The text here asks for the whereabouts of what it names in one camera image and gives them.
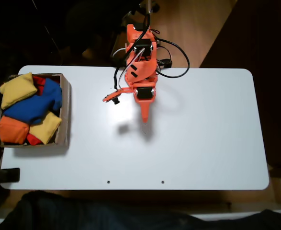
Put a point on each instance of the orange camera mount with camera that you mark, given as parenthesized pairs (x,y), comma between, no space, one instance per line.
(112,97)

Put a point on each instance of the black table clamp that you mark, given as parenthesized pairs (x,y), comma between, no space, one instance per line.
(9,175)

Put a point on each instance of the office chair base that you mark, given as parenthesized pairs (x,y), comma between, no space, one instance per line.
(135,12)

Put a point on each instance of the brown cardboard box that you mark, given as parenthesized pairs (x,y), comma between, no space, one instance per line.
(64,112)

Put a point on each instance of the blue fabric bean bag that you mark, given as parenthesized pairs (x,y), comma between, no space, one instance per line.
(35,105)

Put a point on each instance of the red fabric bean bag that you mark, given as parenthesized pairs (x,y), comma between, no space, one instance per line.
(33,139)
(39,82)

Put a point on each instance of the yellow fabric bean bag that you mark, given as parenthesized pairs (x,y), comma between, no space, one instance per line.
(45,127)
(18,89)

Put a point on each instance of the orange fabric bean bag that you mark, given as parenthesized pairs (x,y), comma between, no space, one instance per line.
(12,130)

